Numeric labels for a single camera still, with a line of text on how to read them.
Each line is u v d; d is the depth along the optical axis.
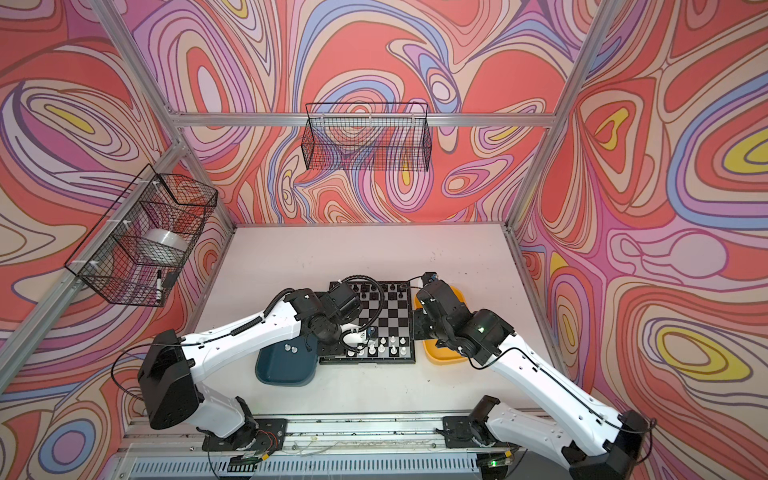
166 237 0.74
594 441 0.38
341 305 0.62
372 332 0.68
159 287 0.72
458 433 0.73
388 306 0.96
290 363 0.86
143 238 0.68
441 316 0.52
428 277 0.65
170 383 0.40
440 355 0.84
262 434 0.72
